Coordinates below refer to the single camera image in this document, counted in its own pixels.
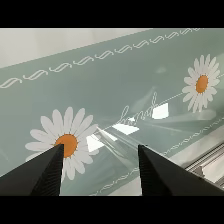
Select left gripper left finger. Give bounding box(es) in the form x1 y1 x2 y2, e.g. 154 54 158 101
0 143 65 197

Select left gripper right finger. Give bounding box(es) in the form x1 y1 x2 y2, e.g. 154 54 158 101
137 144 224 197

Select silver frame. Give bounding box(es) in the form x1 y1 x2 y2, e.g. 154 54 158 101
183 141 224 190

